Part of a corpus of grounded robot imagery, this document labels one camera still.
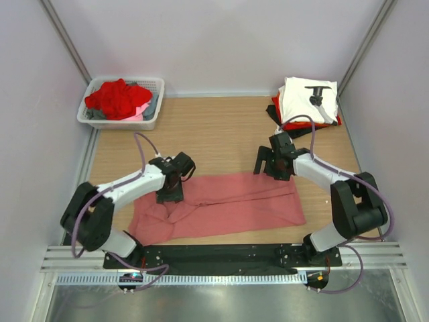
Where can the grey garment in basket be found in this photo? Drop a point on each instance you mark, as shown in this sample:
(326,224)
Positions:
(151,109)

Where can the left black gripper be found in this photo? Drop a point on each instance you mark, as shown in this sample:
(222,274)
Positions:
(176,196)

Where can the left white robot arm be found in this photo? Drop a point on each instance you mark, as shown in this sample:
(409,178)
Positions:
(88,218)

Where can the grey cable duct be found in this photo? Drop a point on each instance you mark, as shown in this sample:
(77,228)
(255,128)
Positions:
(135,279)

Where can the white folded printed t shirt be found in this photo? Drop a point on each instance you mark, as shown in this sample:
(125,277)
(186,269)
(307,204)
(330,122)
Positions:
(314,98)

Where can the red crumpled t shirt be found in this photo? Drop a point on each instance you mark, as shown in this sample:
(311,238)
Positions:
(117,99)

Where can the pink t shirt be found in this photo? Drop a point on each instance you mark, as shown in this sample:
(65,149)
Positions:
(218,205)

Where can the black folded t shirt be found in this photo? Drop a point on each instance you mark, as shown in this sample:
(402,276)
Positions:
(292,133)

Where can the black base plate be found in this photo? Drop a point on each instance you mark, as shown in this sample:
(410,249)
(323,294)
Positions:
(235,260)

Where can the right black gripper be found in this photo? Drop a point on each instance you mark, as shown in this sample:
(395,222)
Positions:
(263,153)

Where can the light pink garment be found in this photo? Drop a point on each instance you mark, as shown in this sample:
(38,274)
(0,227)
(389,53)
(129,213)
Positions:
(138,113)

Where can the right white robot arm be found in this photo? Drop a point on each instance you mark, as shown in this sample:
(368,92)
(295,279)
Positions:
(356,204)

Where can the red folded t shirt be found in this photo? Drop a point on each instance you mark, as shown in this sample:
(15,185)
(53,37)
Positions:
(293,125)

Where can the white plastic basket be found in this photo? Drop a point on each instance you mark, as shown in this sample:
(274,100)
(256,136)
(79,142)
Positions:
(108,100)

